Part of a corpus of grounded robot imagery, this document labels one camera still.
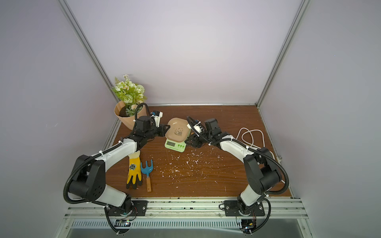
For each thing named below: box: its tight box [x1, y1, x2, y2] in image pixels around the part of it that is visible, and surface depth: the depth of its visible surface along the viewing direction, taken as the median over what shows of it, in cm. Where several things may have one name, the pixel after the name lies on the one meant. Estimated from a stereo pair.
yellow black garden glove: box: [126, 150, 143, 190], surface depth 85 cm
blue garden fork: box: [140, 159, 154, 193], surface depth 87 cm
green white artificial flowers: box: [111, 74, 147, 117], surface depth 92 cm
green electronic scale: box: [164, 132, 191, 153], surface depth 87 cm
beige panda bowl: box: [165, 117, 190, 143], surface depth 89 cm
